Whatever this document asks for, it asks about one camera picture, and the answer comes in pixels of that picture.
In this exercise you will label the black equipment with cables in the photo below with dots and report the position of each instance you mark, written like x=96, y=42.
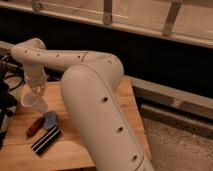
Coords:
x=7, y=100

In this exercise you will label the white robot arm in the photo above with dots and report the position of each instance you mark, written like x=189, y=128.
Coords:
x=88, y=86

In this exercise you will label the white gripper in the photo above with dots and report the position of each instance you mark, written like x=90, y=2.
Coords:
x=36, y=78

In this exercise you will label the brown wooden handle tool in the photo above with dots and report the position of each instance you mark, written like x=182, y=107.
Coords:
x=35, y=127

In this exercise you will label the metal window railing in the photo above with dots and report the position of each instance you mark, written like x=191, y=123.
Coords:
x=186, y=21

